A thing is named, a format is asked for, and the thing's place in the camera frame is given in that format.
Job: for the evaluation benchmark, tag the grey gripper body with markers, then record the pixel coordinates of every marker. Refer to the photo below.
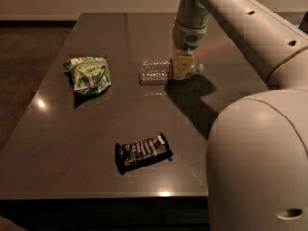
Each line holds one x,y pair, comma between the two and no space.
187,38

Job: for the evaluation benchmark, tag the green crumpled snack bag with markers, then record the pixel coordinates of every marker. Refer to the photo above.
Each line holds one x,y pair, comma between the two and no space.
90,75

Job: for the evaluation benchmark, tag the clear plastic water bottle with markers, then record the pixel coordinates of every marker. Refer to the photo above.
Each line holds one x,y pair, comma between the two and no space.
155,72

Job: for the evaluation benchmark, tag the black candy bar wrapper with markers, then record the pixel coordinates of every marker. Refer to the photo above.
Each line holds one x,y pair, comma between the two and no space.
143,153

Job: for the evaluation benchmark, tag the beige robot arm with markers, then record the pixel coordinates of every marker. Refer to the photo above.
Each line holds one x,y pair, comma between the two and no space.
257,160

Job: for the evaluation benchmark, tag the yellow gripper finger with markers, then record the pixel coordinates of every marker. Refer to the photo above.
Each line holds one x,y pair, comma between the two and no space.
181,65

